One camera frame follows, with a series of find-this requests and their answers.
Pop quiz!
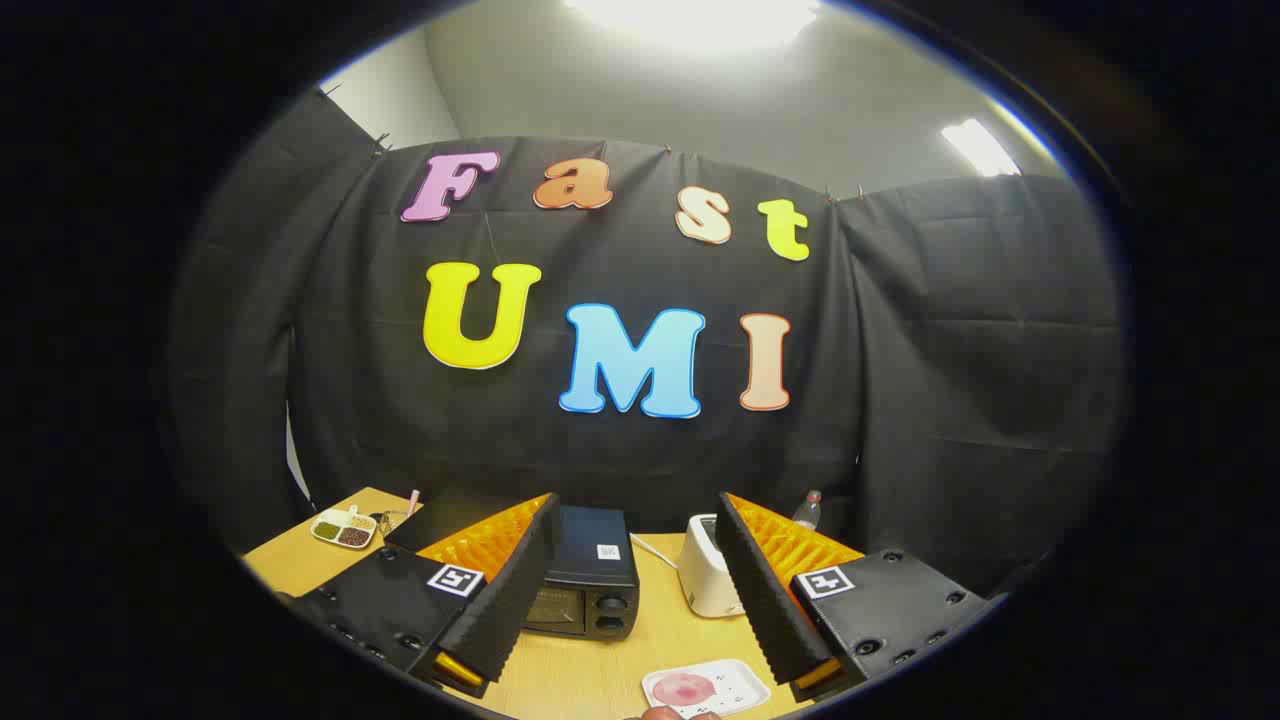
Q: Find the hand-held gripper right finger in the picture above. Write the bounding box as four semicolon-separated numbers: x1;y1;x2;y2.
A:
716;492;1006;701

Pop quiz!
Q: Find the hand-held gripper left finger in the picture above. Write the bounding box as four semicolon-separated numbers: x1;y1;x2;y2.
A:
290;492;561;699

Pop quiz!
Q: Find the black toaster oven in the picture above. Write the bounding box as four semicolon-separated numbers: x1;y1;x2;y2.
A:
520;505;641;641

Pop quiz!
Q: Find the white square plate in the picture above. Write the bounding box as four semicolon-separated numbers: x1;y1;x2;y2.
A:
641;658;772;719

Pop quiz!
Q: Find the pink ham slice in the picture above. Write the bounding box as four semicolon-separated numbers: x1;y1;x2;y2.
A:
652;672;717;707

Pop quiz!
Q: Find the white toaster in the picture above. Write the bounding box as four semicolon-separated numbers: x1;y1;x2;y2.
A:
678;514;746;618

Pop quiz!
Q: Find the divided dish of beans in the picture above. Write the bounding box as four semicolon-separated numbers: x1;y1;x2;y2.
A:
310;505;379;550

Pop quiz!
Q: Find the small ceiling light panel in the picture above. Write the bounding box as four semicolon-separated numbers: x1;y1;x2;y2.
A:
940;118;1023;178

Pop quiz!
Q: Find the large ceiling light panel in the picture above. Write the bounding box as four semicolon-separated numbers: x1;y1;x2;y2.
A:
565;0;821;46

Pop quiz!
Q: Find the white power cable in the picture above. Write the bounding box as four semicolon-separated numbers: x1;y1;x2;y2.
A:
630;533;681;571

